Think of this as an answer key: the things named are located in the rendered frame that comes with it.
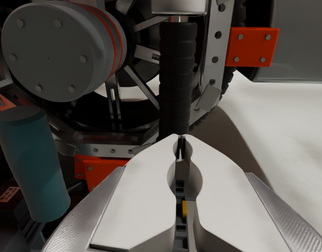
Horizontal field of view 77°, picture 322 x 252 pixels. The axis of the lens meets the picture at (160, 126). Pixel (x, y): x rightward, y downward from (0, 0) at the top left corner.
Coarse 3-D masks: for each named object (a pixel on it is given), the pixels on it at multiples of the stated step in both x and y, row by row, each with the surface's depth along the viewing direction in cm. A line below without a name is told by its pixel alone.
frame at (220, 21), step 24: (216, 0) 35; (216, 24) 37; (0, 48) 46; (216, 48) 39; (0, 72) 48; (216, 72) 41; (0, 96) 46; (24, 96) 50; (192, 96) 48; (216, 96) 43; (48, 120) 55; (192, 120) 46; (72, 144) 51; (96, 144) 51; (120, 144) 50; (144, 144) 50
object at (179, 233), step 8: (176, 184) 104; (184, 184) 101; (80, 192) 96; (176, 192) 96; (184, 192) 96; (176, 200) 95; (184, 200) 94; (72, 208) 87; (176, 208) 91; (184, 208) 87; (176, 216) 87; (184, 216) 85; (176, 224) 81; (184, 224) 81; (176, 232) 78; (184, 232) 78; (176, 240) 78; (184, 240) 78; (176, 248) 73; (184, 248) 73
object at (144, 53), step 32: (0, 0) 45; (32, 0) 55; (64, 0) 46; (128, 0) 45; (0, 32) 48; (128, 32) 52; (128, 64) 52; (96, 96) 75; (96, 128) 59; (128, 128) 58
